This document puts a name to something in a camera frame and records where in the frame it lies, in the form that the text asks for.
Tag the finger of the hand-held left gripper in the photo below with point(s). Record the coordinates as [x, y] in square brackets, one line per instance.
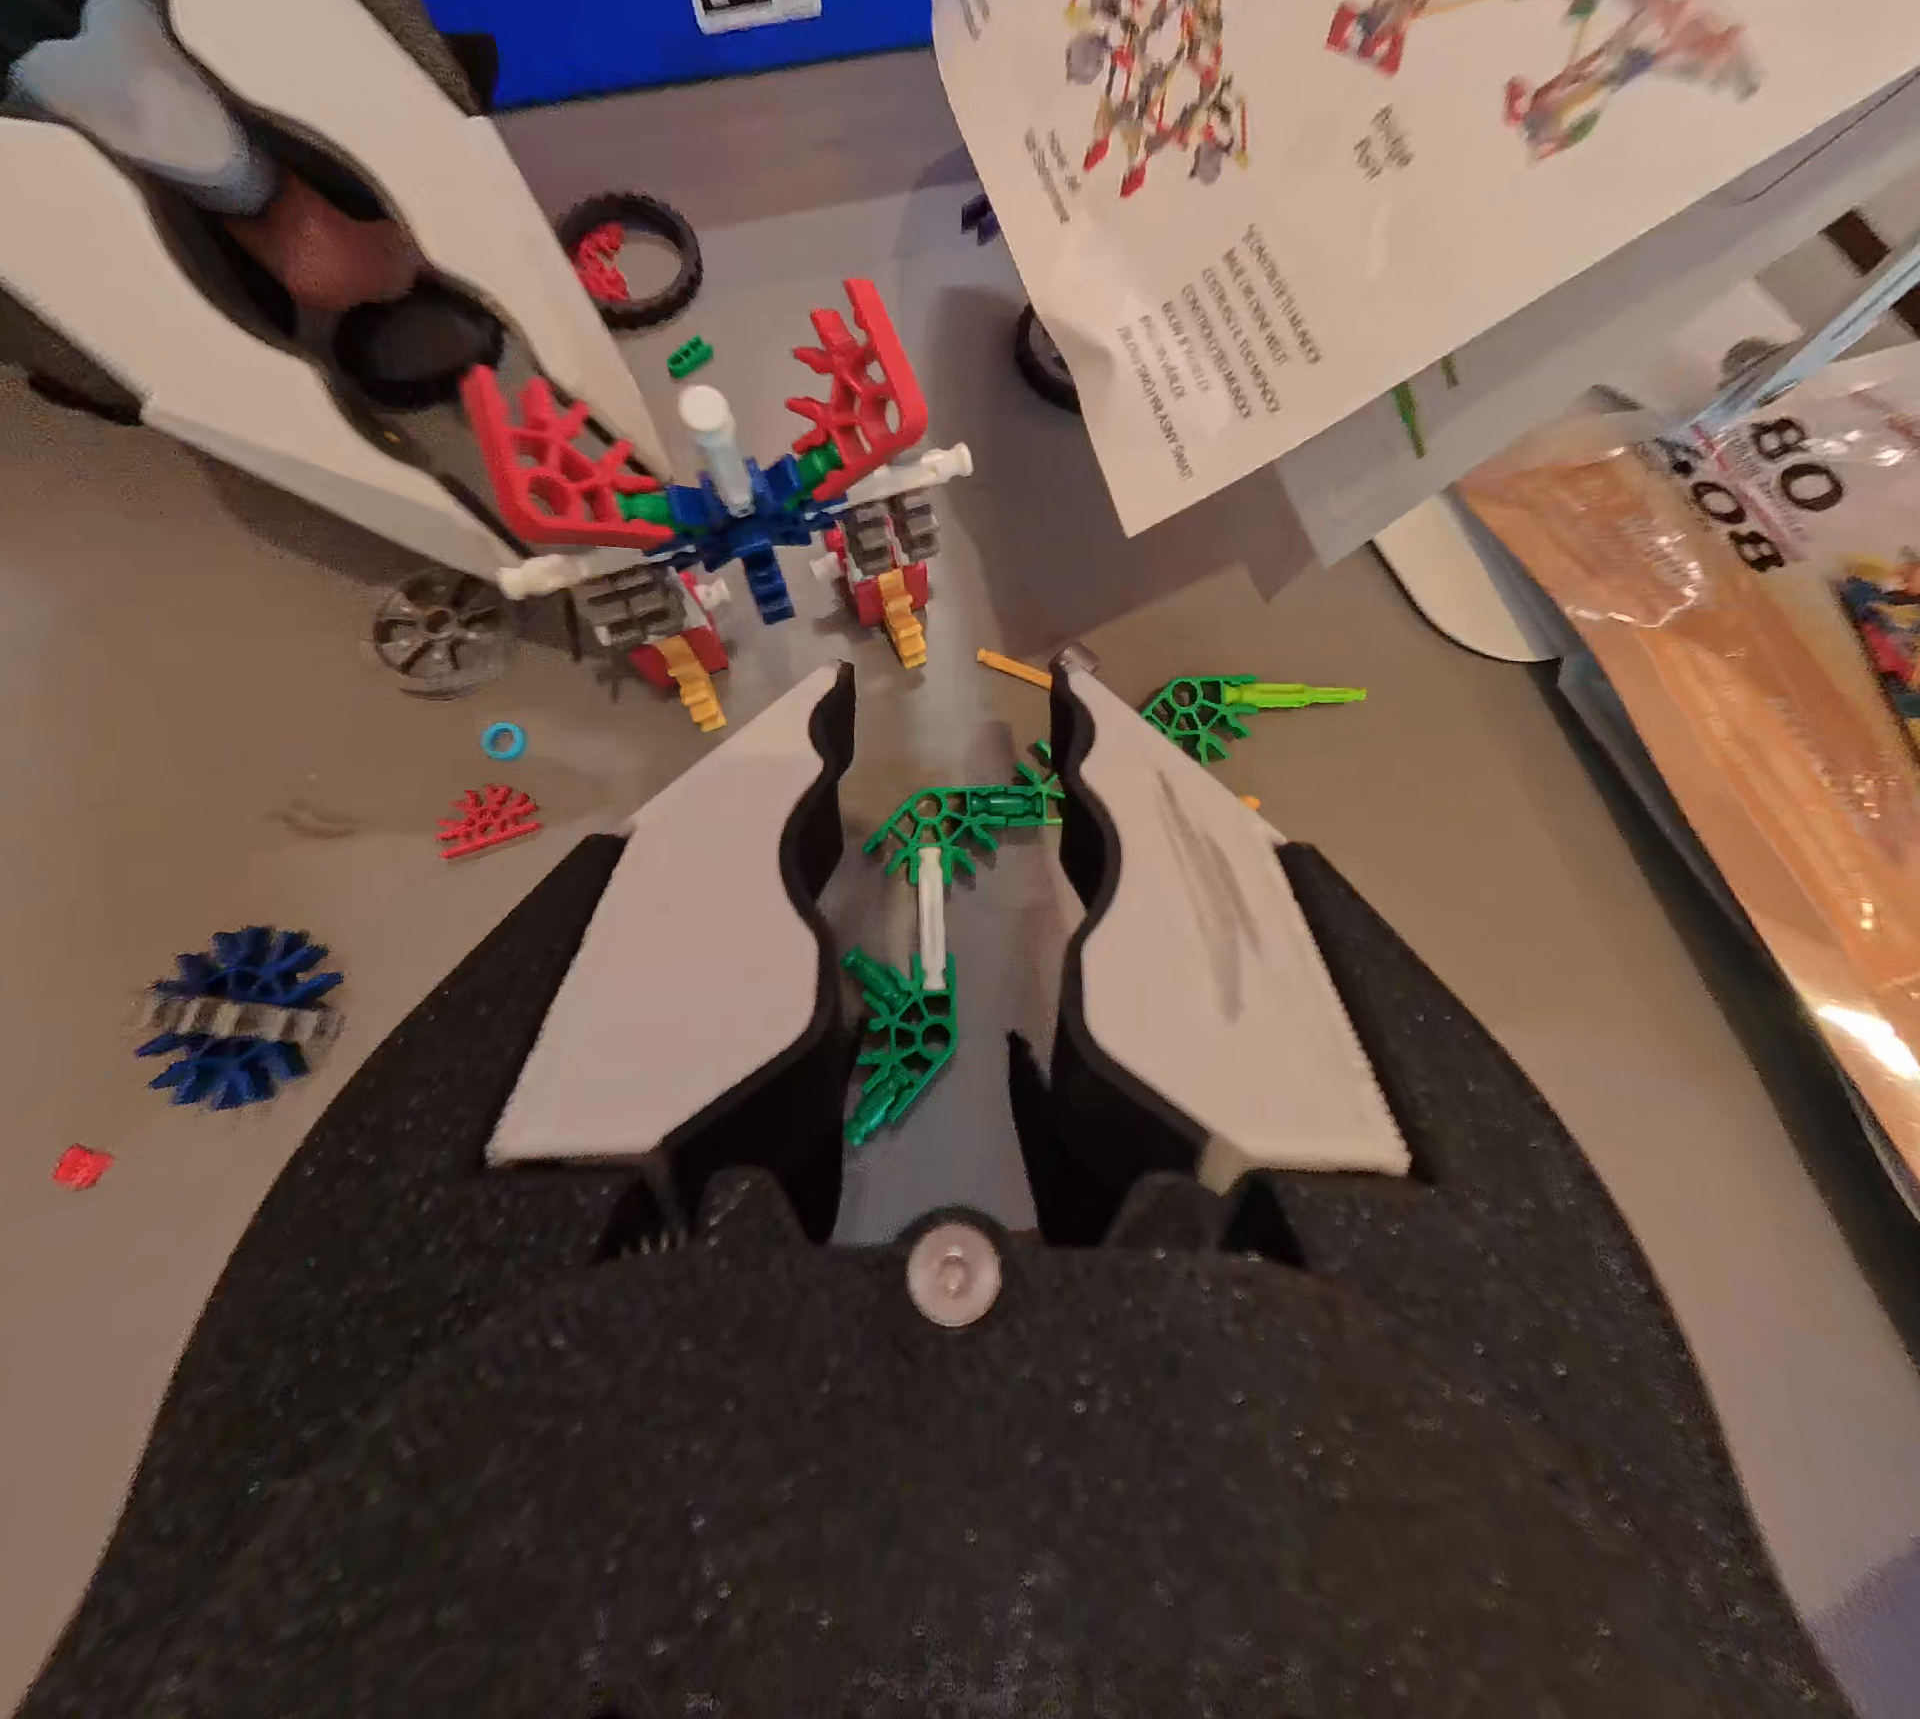
[374, 84]
[120, 263]

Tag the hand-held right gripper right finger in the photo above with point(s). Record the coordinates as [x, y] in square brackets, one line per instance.
[1231, 999]

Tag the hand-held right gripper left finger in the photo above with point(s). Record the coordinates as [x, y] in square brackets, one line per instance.
[674, 983]

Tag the red fan connector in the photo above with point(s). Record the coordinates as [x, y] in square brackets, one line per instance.
[489, 825]
[540, 473]

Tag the blue red toy model core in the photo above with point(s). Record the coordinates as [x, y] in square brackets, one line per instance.
[751, 533]

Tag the person's left hand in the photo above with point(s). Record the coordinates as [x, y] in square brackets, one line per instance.
[322, 247]

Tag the small red connector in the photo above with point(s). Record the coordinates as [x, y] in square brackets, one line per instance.
[601, 255]

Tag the light green rod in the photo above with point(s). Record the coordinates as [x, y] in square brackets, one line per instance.
[1298, 695]

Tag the small black tyre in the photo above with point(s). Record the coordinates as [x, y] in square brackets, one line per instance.
[686, 255]

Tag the grey spacer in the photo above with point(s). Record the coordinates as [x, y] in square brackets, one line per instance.
[1077, 657]

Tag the short yellow rod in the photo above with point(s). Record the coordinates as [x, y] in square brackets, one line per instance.
[1013, 665]

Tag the green clip connector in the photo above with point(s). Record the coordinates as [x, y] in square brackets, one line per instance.
[691, 355]

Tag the silver wheel hub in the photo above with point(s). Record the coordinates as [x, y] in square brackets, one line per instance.
[435, 627]

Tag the blue grey snowflake connector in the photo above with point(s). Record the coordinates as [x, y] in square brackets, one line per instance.
[241, 1017]

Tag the white book stand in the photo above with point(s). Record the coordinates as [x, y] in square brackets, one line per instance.
[1470, 593]

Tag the blue purple connector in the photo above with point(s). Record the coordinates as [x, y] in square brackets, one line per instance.
[979, 212]

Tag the small red clip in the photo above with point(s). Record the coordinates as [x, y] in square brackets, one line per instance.
[83, 1165]

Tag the grey wheel with black tyre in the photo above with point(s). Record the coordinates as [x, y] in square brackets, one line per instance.
[1043, 361]

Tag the toy instruction booklet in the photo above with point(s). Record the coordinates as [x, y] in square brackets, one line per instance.
[1350, 247]

